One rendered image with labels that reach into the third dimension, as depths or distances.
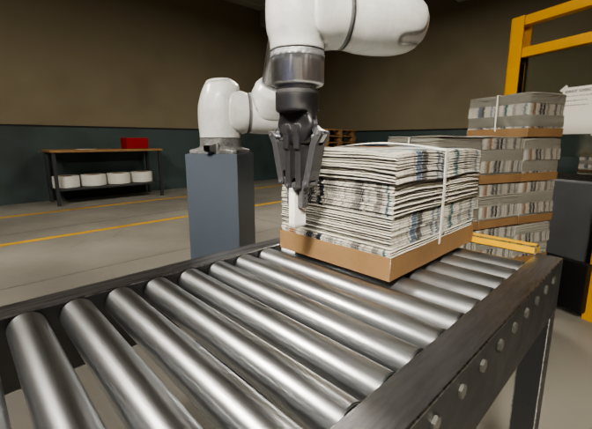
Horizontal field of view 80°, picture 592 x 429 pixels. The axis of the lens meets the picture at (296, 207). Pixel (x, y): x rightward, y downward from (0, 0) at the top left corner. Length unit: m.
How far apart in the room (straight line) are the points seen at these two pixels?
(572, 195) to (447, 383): 2.47
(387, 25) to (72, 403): 0.65
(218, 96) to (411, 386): 1.14
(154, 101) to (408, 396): 7.94
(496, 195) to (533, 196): 0.29
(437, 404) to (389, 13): 0.55
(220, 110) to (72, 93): 6.46
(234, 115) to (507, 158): 1.39
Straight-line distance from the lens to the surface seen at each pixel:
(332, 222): 0.70
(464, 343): 0.52
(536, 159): 2.29
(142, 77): 8.13
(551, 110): 2.34
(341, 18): 0.63
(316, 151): 0.58
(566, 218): 2.87
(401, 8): 0.68
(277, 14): 0.61
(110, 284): 0.71
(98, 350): 0.53
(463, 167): 0.85
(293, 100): 0.59
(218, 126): 1.34
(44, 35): 7.79
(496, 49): 8.71
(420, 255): 0.73
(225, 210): 1.33
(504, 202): 2.12
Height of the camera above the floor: 1.05
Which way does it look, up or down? 11 degrees down
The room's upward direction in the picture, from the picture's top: straight up
